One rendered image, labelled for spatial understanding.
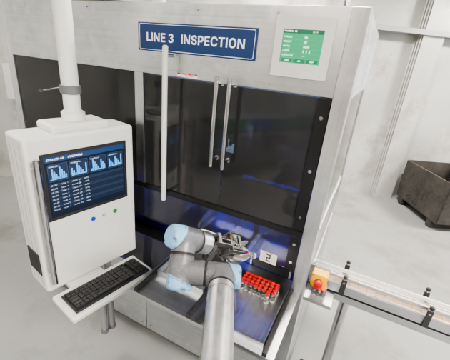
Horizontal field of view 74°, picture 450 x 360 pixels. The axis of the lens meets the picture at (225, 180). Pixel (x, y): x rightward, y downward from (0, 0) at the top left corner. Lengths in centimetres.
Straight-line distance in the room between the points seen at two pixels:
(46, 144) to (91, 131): 20
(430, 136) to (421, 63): 121
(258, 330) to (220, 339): 65
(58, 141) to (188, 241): 75
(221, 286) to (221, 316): 10
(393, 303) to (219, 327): 106
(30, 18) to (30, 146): 102
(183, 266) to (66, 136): 80
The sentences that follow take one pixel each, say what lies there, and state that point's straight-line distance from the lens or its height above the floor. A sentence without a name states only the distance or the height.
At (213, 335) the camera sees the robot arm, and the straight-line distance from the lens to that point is 76.
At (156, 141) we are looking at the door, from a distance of 163.
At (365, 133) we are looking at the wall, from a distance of 510.
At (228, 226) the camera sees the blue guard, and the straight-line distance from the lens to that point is 154.
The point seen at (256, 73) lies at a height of 186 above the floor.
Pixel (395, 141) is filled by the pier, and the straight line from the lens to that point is 521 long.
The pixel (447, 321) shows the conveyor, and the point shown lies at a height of 93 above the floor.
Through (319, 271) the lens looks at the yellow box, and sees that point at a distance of 152.
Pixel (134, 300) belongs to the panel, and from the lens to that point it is 233.
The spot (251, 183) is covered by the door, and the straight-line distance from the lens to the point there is 140.
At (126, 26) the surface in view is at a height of 200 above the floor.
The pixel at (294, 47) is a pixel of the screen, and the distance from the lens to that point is 124.
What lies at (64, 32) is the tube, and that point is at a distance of 147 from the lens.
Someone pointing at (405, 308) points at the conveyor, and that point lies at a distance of 168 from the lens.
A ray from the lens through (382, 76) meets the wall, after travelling 503.
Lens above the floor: 191
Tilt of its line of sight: 23 degrees down
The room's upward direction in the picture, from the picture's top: 6 degrees clockwise
